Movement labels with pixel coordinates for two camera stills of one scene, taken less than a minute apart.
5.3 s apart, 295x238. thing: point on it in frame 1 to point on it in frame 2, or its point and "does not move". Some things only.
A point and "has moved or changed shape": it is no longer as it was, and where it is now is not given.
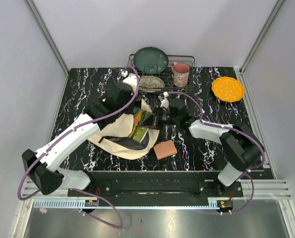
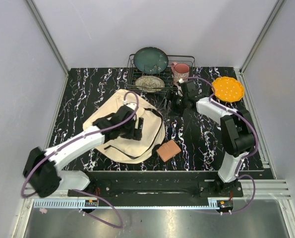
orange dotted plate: x=228 y=89 does not move
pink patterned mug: x=180 y=71 does not move
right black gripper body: x=166 y=118 to x=179 y=104
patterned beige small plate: x=150 y=84 does not move
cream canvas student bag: x=113 y=138 has moved or changed shape
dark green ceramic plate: x=150 y=60 does not move
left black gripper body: x=123 y=106 to x=128 y=130
